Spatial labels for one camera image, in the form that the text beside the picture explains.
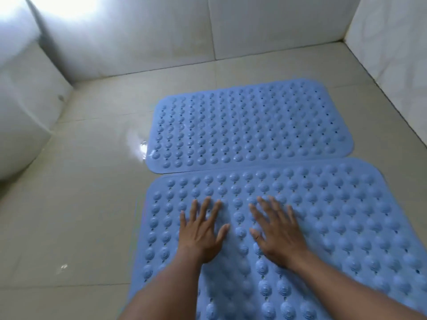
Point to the person's right hand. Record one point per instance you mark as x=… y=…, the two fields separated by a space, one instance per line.
x=282 y=236

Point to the person's left hand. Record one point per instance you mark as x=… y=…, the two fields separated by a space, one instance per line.
x=200 y=239

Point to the person's right forearm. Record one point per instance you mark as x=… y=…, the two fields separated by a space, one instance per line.
x=343 y=289

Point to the person's left forearm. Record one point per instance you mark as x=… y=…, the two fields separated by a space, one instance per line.
x=166 y=293

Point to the blue bath mat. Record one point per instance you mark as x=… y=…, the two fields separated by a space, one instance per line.
x=250 y=126
x=350 y=223

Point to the white ceramic toilet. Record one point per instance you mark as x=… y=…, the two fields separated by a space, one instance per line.
x=23 y=123

